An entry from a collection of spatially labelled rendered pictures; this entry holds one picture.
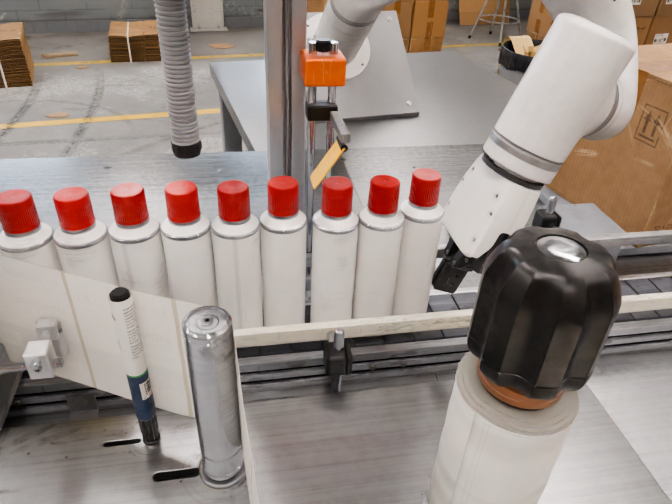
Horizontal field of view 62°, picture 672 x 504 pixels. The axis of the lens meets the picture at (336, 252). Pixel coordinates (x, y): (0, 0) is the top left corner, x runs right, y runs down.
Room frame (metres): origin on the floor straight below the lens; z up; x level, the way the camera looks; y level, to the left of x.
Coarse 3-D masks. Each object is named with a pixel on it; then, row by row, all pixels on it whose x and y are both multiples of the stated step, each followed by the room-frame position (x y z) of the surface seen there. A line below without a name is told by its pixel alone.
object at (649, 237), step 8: (632, 232) 0.67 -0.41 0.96; (640, 232) 0.67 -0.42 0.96; (648, 232) 0.67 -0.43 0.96; (656, 232) 0.67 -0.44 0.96; (664, 232) 0.67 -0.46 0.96; (592, 240) 0.64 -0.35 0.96; (600, 240) 0.64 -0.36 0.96; (608, 240) 0.65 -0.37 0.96; (616, 240) 0.65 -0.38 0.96; (624, 240) 0.65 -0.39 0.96; (632, 240) 0.65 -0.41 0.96; (640, 240) 0.66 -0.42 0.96; (648, 240) 0.66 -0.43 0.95; (656, 240) 0.66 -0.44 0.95; (664, 240) 0.66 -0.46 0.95; (440, 248) 0.60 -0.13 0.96; (440, 256) 0.60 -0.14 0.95
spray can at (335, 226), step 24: (336, 192) 0.51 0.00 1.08; (336, 216) 0.51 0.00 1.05; (312, 240) 0.52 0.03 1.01; (336, 240) 0.50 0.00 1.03; (312, 264) 0.52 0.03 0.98; (336, 264) 0.50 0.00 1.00; (312, 288) 0.52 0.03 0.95; (336, 288) 0.50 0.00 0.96; (312, 312) 0.52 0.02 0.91; (336, 312) 0.50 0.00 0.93
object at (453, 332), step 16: (624, 288) 0.64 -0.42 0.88; (640, 288) 0.65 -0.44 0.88; (656, 288) 0.65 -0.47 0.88; (432, 304) 0.58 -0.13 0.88; (448, 304) 0.59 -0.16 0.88; (464, 304) 0.59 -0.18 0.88; (624, 320) 0.57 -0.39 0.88; (384, 336) 0.52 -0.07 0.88; (400, 336) 0.52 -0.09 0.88; (416, 336) 0.52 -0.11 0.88; (432, 336) 0.52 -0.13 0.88; (448, 336) 0.52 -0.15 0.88; (464, 336) 0.53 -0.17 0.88; (240, 352) 0.48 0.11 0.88; (256, 352) 0.48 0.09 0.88; (272, 352) 0.48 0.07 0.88; (288, 352) 0.48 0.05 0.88
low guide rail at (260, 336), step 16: (624, 304) 0.57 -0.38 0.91; (640, 304) 0.57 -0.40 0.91; (656, 304) 0.58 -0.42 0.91; (352, 320) 0.50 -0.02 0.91; (368, 320) 0.51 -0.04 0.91; (384, 320) 0.51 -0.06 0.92; (400, 320) 0.51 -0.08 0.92; (416, 320) 0.51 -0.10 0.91; (432, 320) 0.51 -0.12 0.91; (448, 320) 0.52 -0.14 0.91; (464, 320) 0.52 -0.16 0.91; (240, 336) 0.47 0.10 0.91; (256, 336) 0.47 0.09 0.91; (272, 336) 0.47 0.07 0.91; (288, 336) 0.48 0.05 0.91; (304, 336) 0.48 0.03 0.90; (320, 336) 0.49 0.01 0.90; (352, 336) 0.49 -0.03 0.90
